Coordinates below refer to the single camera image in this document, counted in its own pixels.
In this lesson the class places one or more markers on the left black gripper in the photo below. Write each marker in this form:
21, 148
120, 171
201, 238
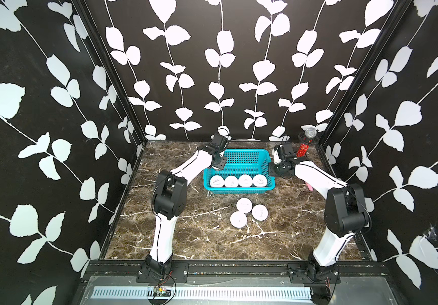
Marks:
222, 162

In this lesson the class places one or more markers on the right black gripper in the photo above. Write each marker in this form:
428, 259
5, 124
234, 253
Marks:
271, 169

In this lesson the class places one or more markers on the white yogurt cup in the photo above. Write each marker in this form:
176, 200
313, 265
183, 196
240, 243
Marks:
244, 205
260, 212
245, 181
260, 181
238, 219
217, 181
231, 182

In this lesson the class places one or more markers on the teal plastic basket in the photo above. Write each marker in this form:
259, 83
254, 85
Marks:
240, 162

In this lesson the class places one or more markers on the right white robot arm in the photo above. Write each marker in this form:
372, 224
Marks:
345, 212

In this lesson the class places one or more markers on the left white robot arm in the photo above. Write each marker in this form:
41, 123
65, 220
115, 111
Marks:
170, 197

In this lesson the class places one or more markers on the pink and red tube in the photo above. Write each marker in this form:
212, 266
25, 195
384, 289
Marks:
302, 151

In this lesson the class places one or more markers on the small black tripod lamp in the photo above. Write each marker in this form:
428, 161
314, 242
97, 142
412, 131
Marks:
309, 137

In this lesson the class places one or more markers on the small circuit board with wires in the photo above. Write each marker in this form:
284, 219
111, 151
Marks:
156, 292

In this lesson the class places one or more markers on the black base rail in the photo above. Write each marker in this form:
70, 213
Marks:
185, 271

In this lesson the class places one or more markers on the white perforated cable duct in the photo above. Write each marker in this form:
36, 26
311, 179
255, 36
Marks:
275, 294

